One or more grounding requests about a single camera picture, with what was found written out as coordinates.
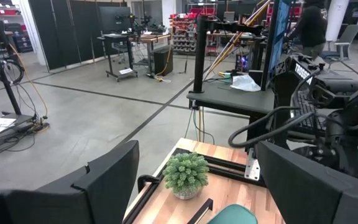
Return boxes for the black monitor pole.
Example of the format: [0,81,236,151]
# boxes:
[192,14,264,95]

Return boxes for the small green potted plant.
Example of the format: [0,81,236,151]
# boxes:
[162,151,211,201]

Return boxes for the blue-screen monitor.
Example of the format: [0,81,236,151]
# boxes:
[260,0,293,91]

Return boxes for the yellow poles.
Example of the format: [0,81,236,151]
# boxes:
[201,0,273,81]

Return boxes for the green rubber slide sandal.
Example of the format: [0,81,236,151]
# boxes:
[206,203,259,224]

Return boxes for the black rolling desk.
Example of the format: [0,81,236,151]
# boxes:
[96,32,139,83]

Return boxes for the black floor stand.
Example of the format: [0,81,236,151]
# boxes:
[0,14,52,149]

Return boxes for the black box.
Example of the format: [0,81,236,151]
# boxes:
[152,45,175,78]

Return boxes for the wooden workbench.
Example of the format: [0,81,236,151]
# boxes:
[131,32,173,75]

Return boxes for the red bin rack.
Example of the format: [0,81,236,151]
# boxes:
[168,6,218,55]

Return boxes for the black partition panels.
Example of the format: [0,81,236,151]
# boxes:
[27,0,129,72]

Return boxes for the grey chair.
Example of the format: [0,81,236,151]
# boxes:
[319,24,358,68]

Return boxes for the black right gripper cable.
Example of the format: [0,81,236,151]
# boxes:
[227,105,334,149]

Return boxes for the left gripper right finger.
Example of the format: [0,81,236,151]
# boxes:
[256,141,353,224]

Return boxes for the black monitor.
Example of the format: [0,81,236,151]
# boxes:
[98,6,133,32]

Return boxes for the walking person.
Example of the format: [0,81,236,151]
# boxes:
[282,0,329,62]

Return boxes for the yellow cable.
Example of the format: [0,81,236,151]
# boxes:
[196,106,204,142]

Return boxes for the purple-lit computer tower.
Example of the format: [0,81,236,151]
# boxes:
[235,52,252,73]

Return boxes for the grey desk with pole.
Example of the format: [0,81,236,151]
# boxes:
[186,79,277,119]

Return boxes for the white plastic bag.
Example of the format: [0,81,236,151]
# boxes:
[229,73,262,93]

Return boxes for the grey metal bracket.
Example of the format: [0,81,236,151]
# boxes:
[244,147,262,182]

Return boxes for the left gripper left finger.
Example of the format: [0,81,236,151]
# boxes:
[37,139,140,224]

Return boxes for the backlit black keyboard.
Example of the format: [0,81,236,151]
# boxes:
[291,89,326,133]

